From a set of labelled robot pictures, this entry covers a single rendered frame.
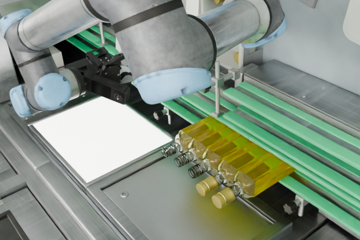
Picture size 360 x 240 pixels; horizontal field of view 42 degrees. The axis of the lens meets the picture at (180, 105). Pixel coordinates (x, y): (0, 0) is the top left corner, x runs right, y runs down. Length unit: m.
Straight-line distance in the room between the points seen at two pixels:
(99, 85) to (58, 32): 0.30
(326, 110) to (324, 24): 0.22
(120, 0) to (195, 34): 0.13
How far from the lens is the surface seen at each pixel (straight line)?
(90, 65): 1.22
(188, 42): 0.71
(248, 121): 1.26
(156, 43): 0.69
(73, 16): 0.83
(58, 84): 1.02
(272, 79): 1.27
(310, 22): 1.26
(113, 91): 1.16
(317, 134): 1.10
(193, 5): 1.50
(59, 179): 1.44
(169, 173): 1.39
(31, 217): 1.41
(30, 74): 1.04
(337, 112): 1.15
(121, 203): 1.31
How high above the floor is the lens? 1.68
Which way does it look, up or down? 30 degrees down
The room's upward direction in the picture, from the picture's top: 115 degrees counter-clockwise
